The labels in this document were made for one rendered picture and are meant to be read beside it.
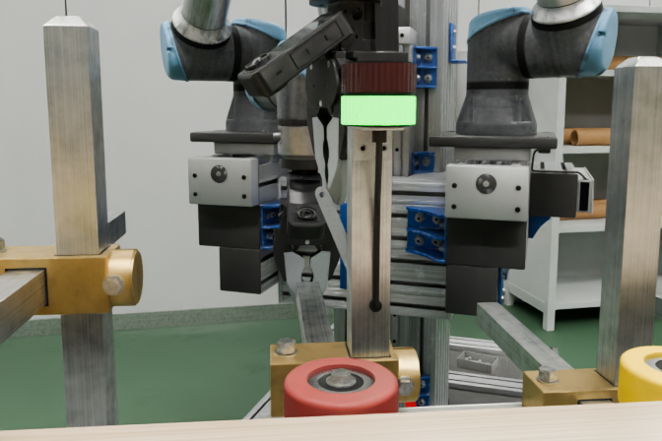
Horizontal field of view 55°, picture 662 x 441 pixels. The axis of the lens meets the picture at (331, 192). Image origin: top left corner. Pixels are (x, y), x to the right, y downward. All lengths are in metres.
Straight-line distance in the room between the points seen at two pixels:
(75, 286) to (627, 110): 0.51
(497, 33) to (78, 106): 0.84
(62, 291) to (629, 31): 3.60
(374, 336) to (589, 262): 3.37
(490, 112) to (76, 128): 0.82
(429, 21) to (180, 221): 2.04
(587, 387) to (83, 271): 0.47
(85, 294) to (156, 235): 2.65
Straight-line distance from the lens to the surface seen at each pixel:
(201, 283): 3.28
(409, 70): 0.51
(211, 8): 1.25
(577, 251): 3.87
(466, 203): 1.10
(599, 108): 3.83
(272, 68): 0.59
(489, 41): 1.23
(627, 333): 0.67
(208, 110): 3.16
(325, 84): 0.63
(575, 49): 1.18
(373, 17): 0.65
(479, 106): 1.23
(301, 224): 0.76
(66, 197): 0.58
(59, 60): 0.57
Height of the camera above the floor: 1.10
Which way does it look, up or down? 8 degrees down
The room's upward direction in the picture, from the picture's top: straight up
